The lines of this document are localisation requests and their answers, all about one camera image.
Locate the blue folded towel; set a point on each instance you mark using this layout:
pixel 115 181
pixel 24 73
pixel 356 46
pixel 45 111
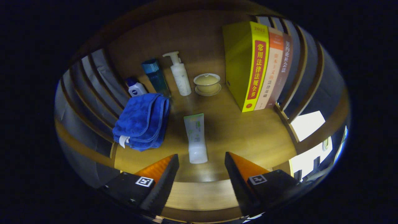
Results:
pixel 140 121

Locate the orange and cream book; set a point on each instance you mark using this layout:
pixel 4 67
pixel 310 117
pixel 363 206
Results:
pixel 273 71

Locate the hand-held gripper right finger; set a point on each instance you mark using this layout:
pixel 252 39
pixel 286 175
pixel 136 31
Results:
pixel 238 183

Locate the white pump bottle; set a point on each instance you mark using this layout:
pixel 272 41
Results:
pixel 182 79

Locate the yellow book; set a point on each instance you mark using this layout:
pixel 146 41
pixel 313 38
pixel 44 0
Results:
pixel 239 62

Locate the lidded beige tea cup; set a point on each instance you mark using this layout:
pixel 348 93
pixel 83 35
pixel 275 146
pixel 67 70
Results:
pixel 206 83

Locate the wooden cabinet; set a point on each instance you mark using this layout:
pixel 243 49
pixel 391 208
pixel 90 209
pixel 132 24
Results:
pixel 192 34

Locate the white side table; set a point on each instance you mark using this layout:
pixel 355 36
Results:
pixel 306 124

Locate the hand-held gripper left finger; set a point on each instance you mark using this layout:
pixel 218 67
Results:
pixel 163 183

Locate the white and green tube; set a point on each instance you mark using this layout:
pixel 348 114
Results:
pixel 196 140

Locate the wooden countertop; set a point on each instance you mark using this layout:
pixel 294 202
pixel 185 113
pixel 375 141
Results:
pixel 242 133

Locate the small white blue-capped bottle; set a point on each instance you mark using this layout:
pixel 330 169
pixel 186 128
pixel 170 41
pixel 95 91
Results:
pixel 136 90

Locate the teal bottle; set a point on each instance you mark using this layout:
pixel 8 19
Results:
pixel 155 77

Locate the brown book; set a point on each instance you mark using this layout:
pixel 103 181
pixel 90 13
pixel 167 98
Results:
pixel 284 68

